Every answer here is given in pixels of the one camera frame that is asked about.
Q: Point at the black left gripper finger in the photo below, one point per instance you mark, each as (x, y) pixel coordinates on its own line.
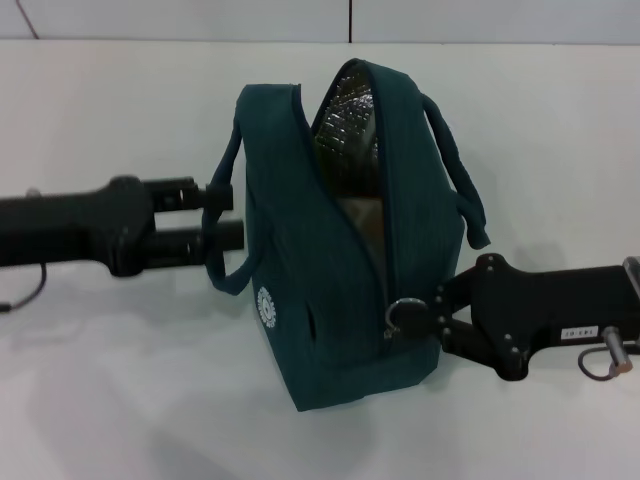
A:
(185, 195)
(185, 245)

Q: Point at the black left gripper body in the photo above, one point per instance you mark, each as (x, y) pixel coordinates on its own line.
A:
(75, 225)

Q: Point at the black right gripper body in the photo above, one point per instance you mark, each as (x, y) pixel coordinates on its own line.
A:
(550, 310)

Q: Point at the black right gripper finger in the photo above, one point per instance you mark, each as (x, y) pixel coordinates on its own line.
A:
(440, 310)
(465, 345)

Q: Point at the teal insulated lunch bag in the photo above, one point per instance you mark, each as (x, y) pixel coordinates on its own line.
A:
(300, 225)

